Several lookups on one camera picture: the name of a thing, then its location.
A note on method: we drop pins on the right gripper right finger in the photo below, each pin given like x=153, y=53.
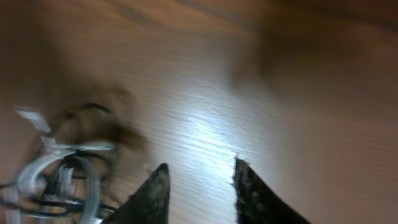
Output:
x=256, y=203

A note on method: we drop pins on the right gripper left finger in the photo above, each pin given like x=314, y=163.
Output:
x=149, y=204

